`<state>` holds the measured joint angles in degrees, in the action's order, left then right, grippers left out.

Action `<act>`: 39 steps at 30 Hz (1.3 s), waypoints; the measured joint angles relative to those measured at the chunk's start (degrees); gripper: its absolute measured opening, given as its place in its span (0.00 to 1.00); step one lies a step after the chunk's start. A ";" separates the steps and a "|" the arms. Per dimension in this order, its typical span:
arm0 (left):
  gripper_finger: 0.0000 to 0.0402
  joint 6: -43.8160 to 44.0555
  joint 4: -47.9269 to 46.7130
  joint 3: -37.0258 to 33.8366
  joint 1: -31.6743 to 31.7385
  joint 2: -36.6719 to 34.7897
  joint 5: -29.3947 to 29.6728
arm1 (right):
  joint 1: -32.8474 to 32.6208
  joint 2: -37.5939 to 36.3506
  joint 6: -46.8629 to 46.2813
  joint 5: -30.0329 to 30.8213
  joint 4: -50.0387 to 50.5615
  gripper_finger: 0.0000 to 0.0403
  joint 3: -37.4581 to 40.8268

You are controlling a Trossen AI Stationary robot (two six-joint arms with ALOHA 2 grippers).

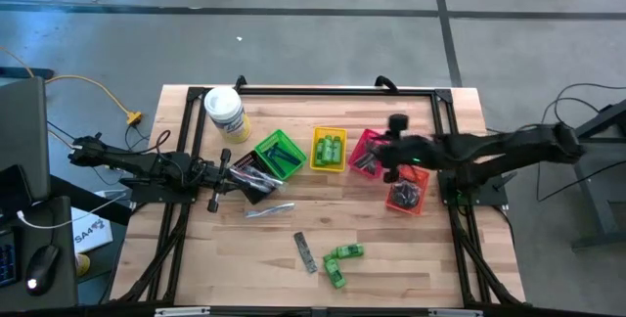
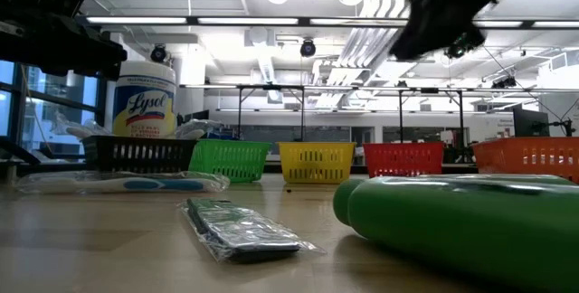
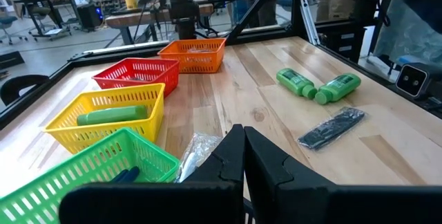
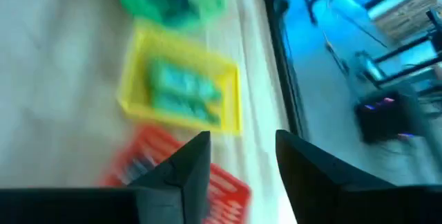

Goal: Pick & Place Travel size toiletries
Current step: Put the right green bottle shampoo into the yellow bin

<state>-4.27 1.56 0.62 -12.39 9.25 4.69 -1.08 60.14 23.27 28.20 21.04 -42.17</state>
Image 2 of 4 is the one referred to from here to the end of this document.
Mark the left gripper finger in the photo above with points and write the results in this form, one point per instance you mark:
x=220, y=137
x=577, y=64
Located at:
x=95, y=58

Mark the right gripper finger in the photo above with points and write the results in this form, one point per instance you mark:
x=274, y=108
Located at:
x=405, y=49

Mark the clear utensil packets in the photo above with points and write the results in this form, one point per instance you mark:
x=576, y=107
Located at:
x=135, y=183
x=61, y=121

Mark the packaged toothbrushes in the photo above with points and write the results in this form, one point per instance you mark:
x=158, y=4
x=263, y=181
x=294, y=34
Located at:
x=199, y=128

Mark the green travel bottle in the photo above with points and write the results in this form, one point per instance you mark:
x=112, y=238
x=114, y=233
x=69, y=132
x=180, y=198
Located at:
x=452, y=229
x=511, y=178

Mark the bagged black comb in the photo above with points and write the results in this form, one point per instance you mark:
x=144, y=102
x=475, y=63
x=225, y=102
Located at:
x=244, y=232

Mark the Lysol wipes canister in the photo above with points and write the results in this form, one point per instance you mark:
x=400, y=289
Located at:
x=145, y=103

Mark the black plastic basket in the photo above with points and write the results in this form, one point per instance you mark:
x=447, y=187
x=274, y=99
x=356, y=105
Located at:
x=135, y=153

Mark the pinkish red plastic basket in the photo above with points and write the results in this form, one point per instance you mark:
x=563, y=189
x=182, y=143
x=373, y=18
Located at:
x=402, y=159

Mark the black computer monitor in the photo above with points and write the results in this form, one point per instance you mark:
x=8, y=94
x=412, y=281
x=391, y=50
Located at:
x=196, y=115
x=529, y=123

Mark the yellow plastic basket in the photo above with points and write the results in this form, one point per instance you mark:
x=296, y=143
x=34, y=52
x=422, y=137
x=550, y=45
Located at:
x=316, y=162

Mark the long ceiling light strip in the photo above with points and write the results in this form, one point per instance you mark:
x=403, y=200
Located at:
x=249, y=21

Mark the orange plastic basket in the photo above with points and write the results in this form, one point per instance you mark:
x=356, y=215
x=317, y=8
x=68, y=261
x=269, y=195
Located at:
x=524, y=157

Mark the green plastic basket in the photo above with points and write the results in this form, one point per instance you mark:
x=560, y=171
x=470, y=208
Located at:
x=230, y=159

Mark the black ceiling-mounted camera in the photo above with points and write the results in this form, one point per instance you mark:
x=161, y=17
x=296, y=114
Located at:
x=158, y=53
x=307, y=48
x=459, y=52
x=504, y=82

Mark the black metal frame stand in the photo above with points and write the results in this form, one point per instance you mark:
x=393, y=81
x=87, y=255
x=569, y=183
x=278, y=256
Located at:
x=270, y=87
x=429, y=90

